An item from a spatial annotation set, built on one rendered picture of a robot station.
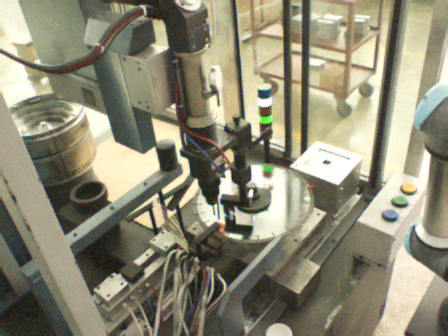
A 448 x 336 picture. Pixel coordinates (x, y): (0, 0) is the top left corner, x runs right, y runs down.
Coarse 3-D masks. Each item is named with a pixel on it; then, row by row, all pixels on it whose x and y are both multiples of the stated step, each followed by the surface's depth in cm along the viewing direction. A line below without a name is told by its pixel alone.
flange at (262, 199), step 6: (258, 192) 128; (264, 192) 130; (270, 192) 130; (252, 198) 127; (258, 198) 128; (264, 198) 128; (270, 198) 128; (252, 204) 127; (258, 204) 126; (264, 204) 126; (246, 210) 126; (252, 210) 126; (258, 210) 126
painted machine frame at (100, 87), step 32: (32, 0) 113; (64, 0) 104; (96, 0) 104; (32, 32) 122; (64, 32) 112; (96, 32) 92; (128, 32) 87; (96, 64) 98; (64, 96) 130; (96, 96) 118; (128, 96) 96; (128, 128) 104; (160, 160) 127; (128, 192) 122; (160, 192) 132; (0, 224) 124; (96, 224) 113; (0, 256) 123; (0, 288) 130; (32, 288) 106; (64, 320) 114
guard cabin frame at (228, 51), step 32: (224, 0) 155; (288, 0) 140; (224, 32) 163; (288, 32) 147; (224, 64) 171; (288, 64) 153; (224, 96) 181; (288, 96) 161; (288, 128) 169; (416, 128) 134; (288, 160) 177; (416, 160) 139
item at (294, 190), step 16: (256, 176) 138; (272, 176) 138; (288, 176) 137; (224, 192) 134; (272, 192) 132; (288, 192) 131; (304, 192) 130; (208, 208) 129; (272, 208) 126; (288, 208) 126; (304, 208) 125; (208, 224) 123; (240, 224) 122; (256, 224) 122; (272, 224) 121; (288, 224) 120
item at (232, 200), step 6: (246, 186) 118; (240, 192) 118; (246, 192) 119; (222, 198) 122; (228, 198) 121; (234, 198) 121; (240, 198) 120; (246, 198) 120; (222, 204) 122; (228, 204) 122; (234, 204) 121; (240, 204) 120; (246, 204) 120; (228, 210) 123; (234, 210) 125; (228, 216) 124
